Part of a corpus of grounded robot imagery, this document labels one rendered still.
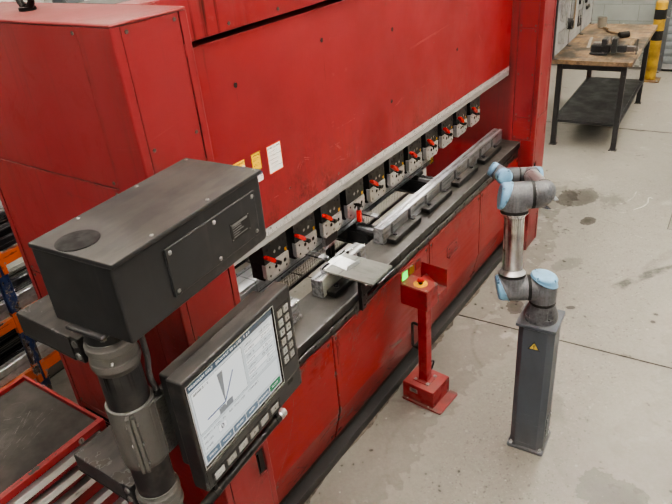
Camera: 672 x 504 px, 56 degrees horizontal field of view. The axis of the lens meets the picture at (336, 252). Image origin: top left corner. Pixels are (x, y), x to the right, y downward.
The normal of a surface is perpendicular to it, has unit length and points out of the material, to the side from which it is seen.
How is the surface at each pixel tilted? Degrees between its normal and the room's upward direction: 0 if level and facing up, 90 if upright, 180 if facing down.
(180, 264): 90
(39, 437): 0
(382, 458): 0
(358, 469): 0
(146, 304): 90
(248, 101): 90
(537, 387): 90
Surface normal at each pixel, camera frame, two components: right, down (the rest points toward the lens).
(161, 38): 0.82, 0.22
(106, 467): -0.08, -0.86
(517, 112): -0.56, 0.45
